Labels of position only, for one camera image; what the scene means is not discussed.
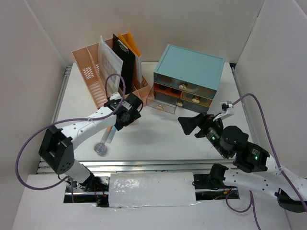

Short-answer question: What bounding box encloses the white foil covered plate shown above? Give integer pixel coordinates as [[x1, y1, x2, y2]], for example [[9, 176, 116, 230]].
[[108, 172, 197, 207]]

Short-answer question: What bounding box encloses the clear document pouch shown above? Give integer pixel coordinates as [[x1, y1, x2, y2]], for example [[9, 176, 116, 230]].
[[98, 36, 123, 95]]

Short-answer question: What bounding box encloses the aluminium rail frame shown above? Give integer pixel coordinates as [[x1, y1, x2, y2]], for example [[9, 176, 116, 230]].
[[55, 63, 252, 174]]

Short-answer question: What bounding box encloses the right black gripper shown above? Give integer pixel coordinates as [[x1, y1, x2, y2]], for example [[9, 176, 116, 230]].
[[176, 111, 228, 158]]

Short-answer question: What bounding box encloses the blue cap highlighter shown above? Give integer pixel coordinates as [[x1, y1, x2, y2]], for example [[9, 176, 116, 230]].
[[106, 126, 116, 144]]

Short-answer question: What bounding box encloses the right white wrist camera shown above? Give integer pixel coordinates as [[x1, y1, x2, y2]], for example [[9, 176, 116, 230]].
[[213, 101, 234, 121]]

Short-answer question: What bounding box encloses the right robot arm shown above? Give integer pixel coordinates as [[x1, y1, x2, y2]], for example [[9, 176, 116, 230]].
[[178, 113, 307, 213]]

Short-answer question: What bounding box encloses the teal drawer cabinet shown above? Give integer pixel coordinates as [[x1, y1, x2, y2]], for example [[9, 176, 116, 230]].
[[153, 44, 225, 115]]

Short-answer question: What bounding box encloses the pink plastic file organizer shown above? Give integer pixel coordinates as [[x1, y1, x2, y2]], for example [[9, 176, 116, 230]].
[[72, 32, 151, 109]]

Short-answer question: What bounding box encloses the orange folder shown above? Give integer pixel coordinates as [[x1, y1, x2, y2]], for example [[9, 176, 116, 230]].
[[117, 30, 142, 90]]

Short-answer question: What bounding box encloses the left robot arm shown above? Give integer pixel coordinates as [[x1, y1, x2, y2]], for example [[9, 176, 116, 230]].
[[39, 93, 143, 191]]

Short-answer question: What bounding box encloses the orange blue glue stick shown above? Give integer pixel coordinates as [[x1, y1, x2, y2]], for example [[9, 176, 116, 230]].
[[101, 126, 112, 144]]

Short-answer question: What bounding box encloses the black clipboard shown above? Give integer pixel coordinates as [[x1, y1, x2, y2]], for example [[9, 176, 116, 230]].
[[112, 34, 135, 94]]

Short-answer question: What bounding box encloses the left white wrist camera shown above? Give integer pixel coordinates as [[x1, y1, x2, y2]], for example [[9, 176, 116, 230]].
[[108, 92, 124, 107]]

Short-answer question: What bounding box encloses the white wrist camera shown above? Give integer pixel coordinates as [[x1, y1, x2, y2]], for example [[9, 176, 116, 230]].
[[108, 92, 124, 107], [213, 101, 234, 121]]

